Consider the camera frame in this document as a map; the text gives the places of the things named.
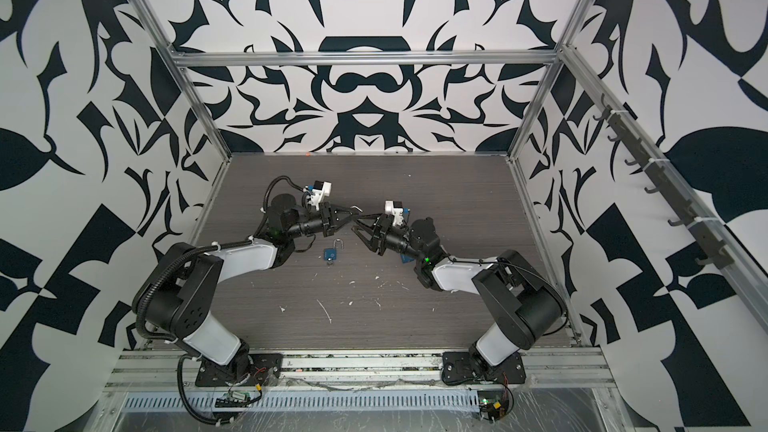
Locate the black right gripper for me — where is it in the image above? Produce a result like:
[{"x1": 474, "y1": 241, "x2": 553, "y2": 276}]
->
[{"x1": 355, "y1": 215, "x2": 429, "y2": 267}]

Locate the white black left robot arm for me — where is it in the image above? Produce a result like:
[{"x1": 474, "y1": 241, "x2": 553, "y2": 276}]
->
[{"x1": 132, "y1": 194, "x2": 361, "y2": 382}]

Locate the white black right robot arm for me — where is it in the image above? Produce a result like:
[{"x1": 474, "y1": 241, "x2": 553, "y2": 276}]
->
[{"x1": 352, "y1": 213, "x2": 567, "y2": 370}]

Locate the right circuit board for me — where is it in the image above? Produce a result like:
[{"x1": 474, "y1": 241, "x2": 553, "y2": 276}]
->
[{"x1": 479, "y1": 388, "x2": 515, "y2": 423}]

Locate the circuit board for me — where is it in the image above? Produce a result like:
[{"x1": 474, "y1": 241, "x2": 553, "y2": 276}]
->
[
  {"x1": 479, "y1": 388, "x2": 515, "y2": 423},
  {"x1": 215, "y1": 388, "x2": 263, "y2": 408}
]

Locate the left circuit board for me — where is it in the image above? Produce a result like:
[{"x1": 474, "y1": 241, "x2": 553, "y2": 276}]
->
[{"x1": 215, "y1": 388, "x2": 263, "y2": 408}]

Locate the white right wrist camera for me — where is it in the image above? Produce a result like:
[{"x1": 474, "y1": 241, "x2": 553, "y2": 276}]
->
[{"x1": 384, "y1": 200, "x2": 409, "y2": 222}]

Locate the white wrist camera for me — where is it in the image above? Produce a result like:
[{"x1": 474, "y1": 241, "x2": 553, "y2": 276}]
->
[
  {"x1": 303, "y1": 181, "x2": 332, "y2": 211},
  {"x1": 384, "y1": 200, "x2": 409, "y2": 222}
]

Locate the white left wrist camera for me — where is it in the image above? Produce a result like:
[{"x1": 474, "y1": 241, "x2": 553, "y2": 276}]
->
[{"x1": 303, "y1": 181, "x2": 332, "y2": 211}]

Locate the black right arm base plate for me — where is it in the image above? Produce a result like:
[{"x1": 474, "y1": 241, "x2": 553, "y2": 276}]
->
[{"x1": 441, "y1": 352, "x2": 527, "y2": 386}]

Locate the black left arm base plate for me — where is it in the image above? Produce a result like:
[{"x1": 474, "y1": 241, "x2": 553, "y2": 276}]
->
[{"x1": 195, "y1": 353, "x2": 284, "y2": 388}]

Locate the white slotted cable duct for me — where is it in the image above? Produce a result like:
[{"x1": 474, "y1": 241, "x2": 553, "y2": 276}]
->
[{"x1": 122, "y1": 389, "x2": 483, "y2": 413}]

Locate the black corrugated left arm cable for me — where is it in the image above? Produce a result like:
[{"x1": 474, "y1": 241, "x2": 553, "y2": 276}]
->
[{"x1": 131, "y1": 175, "x2": 301, "y2": 427}]

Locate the aluminium frame horizontal bar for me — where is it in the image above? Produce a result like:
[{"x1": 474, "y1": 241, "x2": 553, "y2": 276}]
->
[{"x1": 171, "y1": 50, "x2": 556, "y2": 67}]

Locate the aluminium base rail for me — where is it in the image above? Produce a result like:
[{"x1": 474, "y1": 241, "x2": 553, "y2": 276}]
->
[{"x1": 105, "y1": 347, "x2": 616, "y2": 391}]

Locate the aluminium frame corner post left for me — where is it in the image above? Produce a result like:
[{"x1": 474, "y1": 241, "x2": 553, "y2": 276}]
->
[{"x1": 128, "y1": 0, "x2": 232, "y2": 162}]

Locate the aluminium frame corner post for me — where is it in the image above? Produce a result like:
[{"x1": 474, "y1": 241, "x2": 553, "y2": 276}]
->
[
  {"x1": 128, "y1": 0, "x2": 232, "y2": 162},
  {"x1": 507, "y1": 0, "x2": 595, "y2": 161}
]

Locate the aluminium frame corner post right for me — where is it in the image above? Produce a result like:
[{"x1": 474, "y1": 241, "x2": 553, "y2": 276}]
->
[{"x1": 507, "y1": 0, "x2": 595, "y2": 161}]

